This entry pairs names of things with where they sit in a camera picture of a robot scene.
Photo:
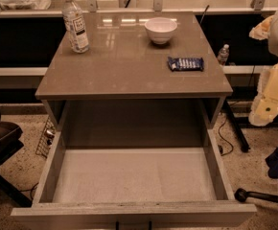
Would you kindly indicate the wire mesh basket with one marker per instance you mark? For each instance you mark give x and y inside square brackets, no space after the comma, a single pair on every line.
[46,139]

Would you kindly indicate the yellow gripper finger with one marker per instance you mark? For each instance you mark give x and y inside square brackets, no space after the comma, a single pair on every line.
[261,31]
[264,108]

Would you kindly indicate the clear plastic water bottle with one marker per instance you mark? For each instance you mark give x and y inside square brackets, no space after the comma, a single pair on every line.
[75,26]

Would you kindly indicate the white ceramic bowl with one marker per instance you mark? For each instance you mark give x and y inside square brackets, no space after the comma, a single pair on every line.
[160,29]

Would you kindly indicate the open grey top drawer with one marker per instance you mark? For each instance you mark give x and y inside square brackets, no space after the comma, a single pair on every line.
[134,189]

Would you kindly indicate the dark office chair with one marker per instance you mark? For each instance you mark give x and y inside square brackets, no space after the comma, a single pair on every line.
[10,143]

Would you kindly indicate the black table leg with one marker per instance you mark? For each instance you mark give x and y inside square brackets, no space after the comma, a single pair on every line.
[244,145]

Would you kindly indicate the blue snack bar wrapper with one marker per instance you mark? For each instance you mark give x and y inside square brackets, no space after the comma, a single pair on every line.
[186,63]

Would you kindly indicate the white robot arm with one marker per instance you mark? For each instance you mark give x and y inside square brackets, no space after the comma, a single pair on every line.
[272,40]

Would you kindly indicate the small background water bottle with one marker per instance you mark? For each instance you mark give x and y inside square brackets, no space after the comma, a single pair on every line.
[223,54]

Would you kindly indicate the black chair caster leg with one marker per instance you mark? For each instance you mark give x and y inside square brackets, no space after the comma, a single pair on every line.
[242,195]

